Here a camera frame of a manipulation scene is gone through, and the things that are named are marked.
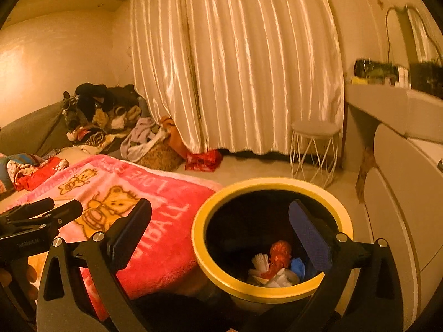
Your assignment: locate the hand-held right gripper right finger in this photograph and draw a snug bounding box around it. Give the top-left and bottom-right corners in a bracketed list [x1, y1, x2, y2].
[288, 199, 405, 332]

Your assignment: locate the white vanity desk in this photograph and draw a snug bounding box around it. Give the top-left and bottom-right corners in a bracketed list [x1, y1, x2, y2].
[344, 83, 443, 139]

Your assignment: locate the red floral cloth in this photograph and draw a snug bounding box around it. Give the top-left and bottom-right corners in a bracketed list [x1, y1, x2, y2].
[16, 157, 70, 191]

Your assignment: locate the white wire stool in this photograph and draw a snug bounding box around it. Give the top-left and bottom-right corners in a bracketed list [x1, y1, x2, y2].
[289, 121, 341, 187]

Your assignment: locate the blue wrapper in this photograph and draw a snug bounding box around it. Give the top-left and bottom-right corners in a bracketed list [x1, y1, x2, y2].
[290, 258, 306, 279]

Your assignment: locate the lilac cloth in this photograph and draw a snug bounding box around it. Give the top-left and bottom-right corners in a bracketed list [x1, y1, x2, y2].
[120, 118, 163, 161]

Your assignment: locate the white bread wrapper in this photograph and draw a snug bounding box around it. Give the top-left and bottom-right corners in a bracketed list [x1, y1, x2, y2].
[265, 269, 301, 288]

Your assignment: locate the cream satin curtain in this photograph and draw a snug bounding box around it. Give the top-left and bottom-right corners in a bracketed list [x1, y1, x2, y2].
[130, 0, 347, 156]

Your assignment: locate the beige bed sheet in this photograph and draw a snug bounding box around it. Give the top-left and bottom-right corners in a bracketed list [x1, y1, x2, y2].
[52, 145, 101, 163]

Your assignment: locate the orange bag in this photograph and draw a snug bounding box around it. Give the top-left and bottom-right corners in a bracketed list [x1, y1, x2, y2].
[159, 116, 182, 156]

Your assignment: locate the black bin with yellow rim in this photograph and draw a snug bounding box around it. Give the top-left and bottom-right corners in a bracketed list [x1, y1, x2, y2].
[191, 177, 354, 304]

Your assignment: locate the row of cosmetic bottles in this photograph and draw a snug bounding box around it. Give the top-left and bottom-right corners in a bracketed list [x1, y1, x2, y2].
[395, 66, 411, 89]

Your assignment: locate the grey headboard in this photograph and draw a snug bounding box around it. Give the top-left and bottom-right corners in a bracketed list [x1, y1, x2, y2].
[0, 102, 75, 156]

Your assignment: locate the arched vanity mirror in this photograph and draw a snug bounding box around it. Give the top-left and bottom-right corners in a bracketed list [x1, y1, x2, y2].
[384, 5, 443, 70]

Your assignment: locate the white rounded drawer cabinet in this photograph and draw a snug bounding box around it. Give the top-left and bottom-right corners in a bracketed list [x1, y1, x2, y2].
[363, 124, 443, 319]

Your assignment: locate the red plastic bag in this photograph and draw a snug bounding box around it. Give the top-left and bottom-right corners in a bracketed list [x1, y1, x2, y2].
[261, 242, 293, 281]

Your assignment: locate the person's left hand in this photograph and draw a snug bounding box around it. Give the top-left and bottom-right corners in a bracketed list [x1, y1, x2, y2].
[0, 264, 38, 301]

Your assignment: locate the red gift bag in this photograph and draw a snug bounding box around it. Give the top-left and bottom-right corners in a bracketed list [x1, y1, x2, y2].
[184, 150, 224, 173]

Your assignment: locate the pile of dark clothes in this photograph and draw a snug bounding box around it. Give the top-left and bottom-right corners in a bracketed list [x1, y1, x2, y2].
[62, 83, 149, 146]

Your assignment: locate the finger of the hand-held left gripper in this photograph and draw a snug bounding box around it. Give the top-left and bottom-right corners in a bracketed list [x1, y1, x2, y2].
[21, 200, 84, 236]
[0, 198, 55, 224]

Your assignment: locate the patterned laundry basket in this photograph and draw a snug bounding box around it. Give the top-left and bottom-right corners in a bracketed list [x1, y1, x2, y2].
[136, 135, 186, 172]

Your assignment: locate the dark wicker basket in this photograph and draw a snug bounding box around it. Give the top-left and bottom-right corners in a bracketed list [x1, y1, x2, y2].
[410, 62, 443, 94]

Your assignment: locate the pink bear print blanket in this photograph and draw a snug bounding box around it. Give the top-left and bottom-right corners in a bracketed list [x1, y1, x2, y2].
[7, 154, 222, 320]

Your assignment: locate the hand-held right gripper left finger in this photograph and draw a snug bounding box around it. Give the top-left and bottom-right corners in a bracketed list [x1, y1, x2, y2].
[36, 198, 153, 332]

